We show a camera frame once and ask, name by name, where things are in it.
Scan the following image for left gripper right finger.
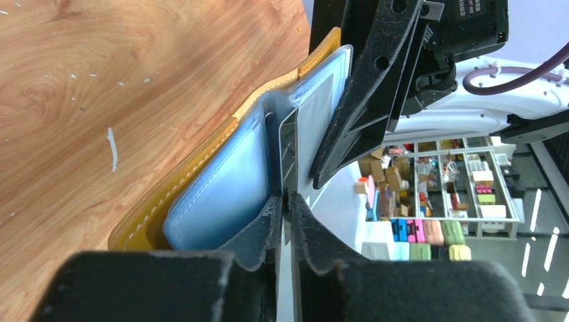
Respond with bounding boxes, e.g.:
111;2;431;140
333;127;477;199
289;193;366;321

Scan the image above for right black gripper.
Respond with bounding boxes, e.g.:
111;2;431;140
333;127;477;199
309;0;509;189

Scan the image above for storage shelf with boxes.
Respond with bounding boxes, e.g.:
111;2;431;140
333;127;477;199
356;137;525;239

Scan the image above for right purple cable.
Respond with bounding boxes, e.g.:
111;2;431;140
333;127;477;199
462;42;569;97

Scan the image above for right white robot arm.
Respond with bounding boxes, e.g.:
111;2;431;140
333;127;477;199
310;1;568;189

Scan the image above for yellow leather card holder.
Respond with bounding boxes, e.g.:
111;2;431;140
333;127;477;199
108;27;353;251

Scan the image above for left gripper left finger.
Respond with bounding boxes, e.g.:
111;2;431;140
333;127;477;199
217;195;282;321

